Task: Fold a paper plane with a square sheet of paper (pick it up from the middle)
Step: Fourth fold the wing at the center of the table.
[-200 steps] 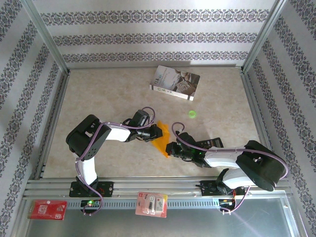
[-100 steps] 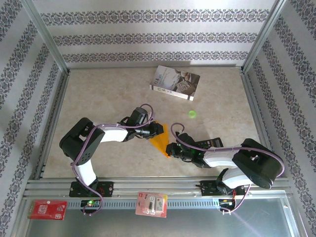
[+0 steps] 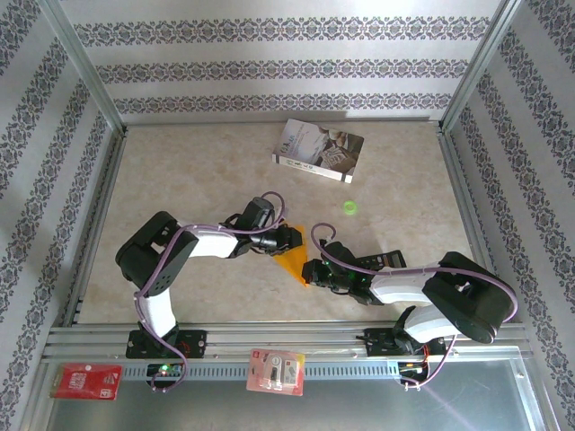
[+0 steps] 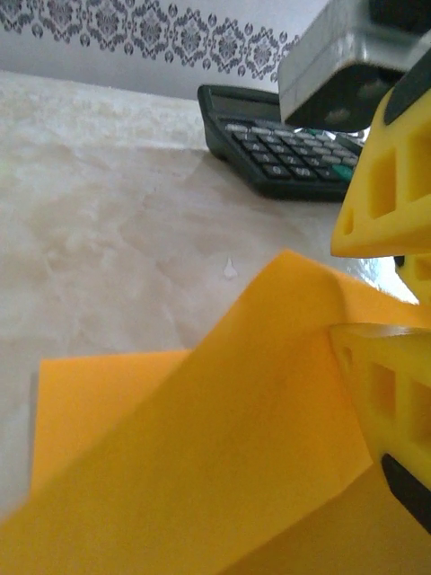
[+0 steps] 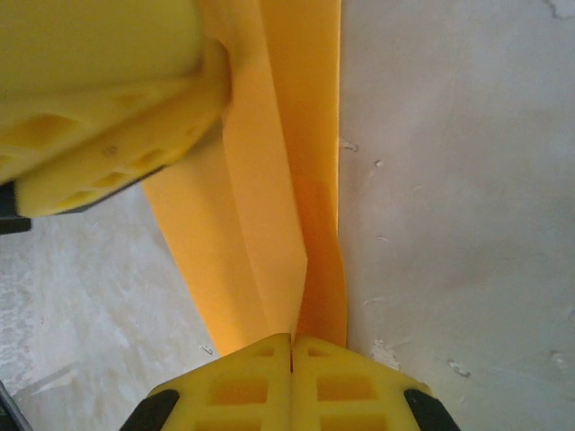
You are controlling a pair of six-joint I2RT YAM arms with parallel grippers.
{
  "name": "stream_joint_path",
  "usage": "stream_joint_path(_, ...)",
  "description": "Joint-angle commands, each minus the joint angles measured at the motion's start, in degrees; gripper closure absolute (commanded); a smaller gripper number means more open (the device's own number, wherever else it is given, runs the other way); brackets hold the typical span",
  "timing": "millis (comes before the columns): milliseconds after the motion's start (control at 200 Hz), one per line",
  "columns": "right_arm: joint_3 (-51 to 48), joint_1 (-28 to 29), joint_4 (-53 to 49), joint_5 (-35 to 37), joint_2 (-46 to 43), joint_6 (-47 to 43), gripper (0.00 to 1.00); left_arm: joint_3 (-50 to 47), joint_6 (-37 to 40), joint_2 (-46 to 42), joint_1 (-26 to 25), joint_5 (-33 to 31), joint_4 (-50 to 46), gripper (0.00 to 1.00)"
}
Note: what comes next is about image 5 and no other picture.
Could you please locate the orange paper sheet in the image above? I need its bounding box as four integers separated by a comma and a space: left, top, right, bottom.
143, 0, 350, 356

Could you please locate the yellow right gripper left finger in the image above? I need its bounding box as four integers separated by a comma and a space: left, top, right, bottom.
120, 332, 293, 431

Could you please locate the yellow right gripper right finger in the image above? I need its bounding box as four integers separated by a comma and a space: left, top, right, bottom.
289, 334, 459, 431

